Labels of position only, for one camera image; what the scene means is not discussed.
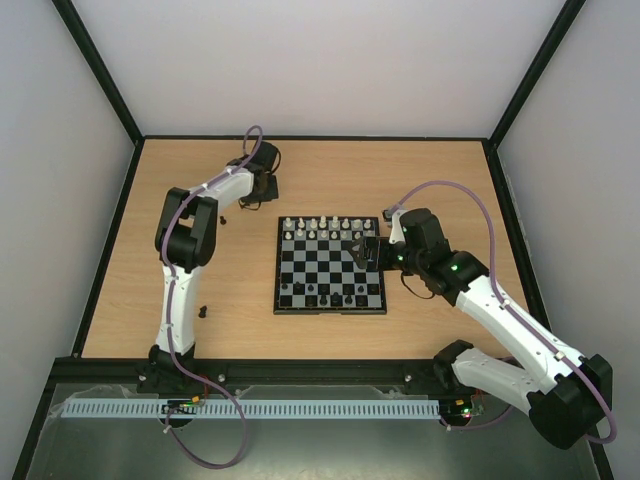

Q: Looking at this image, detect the light blue slotted cable duct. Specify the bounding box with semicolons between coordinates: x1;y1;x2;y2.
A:
61;398;440;420

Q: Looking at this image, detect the black aluminium frame rail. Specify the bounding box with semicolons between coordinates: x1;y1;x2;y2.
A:
46;357;474;398

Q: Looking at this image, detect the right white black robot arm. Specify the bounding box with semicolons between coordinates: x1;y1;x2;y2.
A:
349;208;613;449

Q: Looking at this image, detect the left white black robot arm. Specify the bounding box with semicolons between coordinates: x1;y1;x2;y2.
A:
149;142;281;380

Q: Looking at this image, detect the black folding chess board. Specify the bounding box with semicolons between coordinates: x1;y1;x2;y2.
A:
273;215;387;315

